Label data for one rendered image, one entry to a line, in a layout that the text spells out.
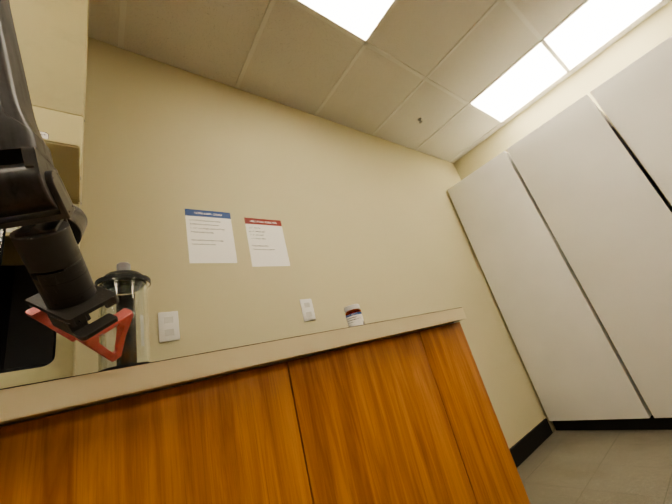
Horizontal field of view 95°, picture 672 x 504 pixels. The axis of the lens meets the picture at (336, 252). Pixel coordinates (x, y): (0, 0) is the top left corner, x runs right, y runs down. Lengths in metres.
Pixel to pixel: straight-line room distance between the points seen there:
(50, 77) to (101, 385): 0.97
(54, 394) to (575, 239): 2.82
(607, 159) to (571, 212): 0.40
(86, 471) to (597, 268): 2.77
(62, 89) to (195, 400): 0.99
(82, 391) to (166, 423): 0.13
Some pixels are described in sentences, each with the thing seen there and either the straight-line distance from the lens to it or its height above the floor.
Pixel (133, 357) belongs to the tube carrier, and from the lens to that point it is 0.79.
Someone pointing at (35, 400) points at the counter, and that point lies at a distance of 0.60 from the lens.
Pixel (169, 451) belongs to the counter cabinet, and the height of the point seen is 0.80.
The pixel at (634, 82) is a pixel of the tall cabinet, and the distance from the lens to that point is 3.01.
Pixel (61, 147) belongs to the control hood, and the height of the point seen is 1.49.
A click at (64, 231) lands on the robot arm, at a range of 0.52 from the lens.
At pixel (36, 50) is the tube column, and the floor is 1.92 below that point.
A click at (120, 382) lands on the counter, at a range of 0.60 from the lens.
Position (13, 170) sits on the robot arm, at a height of 1.15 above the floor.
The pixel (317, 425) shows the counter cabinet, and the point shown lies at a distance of 0.73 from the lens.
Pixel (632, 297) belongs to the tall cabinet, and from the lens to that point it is 2.79.
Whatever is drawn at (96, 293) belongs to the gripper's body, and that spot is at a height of 1.04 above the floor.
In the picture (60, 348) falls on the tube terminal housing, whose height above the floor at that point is 1.04.
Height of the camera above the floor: 0.86
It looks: 20 degrees up
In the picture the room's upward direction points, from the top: 15 degrees counter-clockwise
